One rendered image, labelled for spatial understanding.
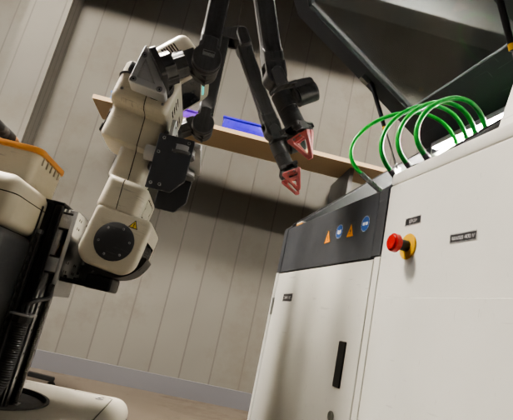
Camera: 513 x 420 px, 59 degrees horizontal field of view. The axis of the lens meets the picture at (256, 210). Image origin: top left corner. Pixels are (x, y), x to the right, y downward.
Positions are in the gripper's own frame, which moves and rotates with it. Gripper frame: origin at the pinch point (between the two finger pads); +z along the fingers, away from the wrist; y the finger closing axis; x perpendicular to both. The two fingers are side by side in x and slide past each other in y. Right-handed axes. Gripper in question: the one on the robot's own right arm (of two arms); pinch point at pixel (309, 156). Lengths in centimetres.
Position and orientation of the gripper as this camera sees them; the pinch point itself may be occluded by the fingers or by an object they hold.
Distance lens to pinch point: 125.2
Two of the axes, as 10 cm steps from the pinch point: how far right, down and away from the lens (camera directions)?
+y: 5.3, -1.0, 8.4
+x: -7.5, 4.1, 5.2
